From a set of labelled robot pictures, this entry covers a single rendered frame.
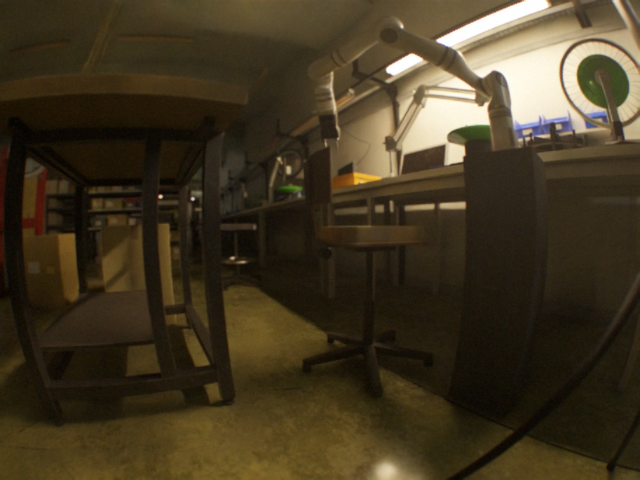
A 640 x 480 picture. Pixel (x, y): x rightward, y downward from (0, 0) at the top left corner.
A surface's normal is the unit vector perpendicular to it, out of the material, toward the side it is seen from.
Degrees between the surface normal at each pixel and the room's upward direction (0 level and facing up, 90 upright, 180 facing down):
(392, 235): 90
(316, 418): 0
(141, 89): 90
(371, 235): 90
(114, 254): 90
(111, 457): 0
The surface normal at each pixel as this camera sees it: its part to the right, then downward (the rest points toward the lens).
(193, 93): 0.57, 0.04
